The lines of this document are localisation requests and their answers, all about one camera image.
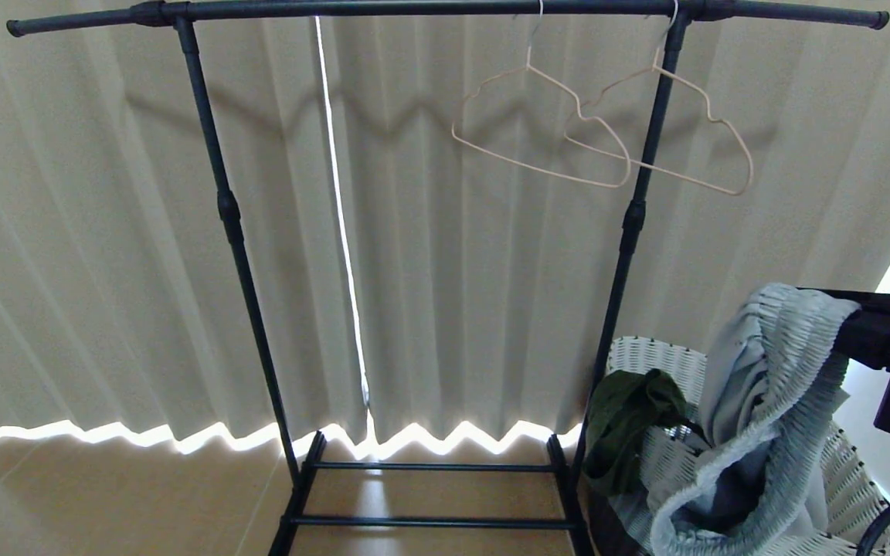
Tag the white laundry basket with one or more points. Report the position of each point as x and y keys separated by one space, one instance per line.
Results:
x=661 y=359

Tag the pink clothes hanger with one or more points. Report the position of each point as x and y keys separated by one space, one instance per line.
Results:
x=657 y=62
x=528 y=60

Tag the black clothes rack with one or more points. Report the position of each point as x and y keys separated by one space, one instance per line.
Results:
x=445 y=9

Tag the green garment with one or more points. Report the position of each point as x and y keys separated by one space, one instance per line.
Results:
x=630 y=417

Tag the pale grey shorts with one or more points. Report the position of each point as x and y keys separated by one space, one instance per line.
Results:
x=785 y=386

